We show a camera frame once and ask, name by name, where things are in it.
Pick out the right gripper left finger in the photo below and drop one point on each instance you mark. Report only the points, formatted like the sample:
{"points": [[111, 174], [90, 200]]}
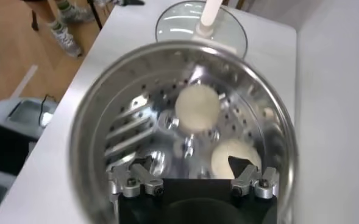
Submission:
{"points": [[136, 179]]}

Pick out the white floor tape strip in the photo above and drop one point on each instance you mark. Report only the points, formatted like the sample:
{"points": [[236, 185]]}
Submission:
{"points": [[23, 81]]}

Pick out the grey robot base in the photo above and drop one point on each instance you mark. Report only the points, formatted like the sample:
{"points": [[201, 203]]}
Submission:
{"points": [[2, 115]]}

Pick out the stainless steel steamer basket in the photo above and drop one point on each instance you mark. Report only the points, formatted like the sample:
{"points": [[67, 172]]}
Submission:
{"points": [[130, 100]]}

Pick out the grey white sneaker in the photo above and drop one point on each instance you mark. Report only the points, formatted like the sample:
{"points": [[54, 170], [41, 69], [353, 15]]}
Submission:
{"points": [[75, 13], [66, 41]]}

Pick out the white steamed baozi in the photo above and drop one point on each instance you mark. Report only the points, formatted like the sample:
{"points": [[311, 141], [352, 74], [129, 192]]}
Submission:
{"points": [[222, 158], [197, 108]]}

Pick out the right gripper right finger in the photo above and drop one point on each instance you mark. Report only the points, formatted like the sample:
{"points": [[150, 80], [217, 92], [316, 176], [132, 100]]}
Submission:
{"points": [[255, 179]]}

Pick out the black stand leg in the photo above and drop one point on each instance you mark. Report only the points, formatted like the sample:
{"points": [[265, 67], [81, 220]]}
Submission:
{"points": [[94, 13]]}

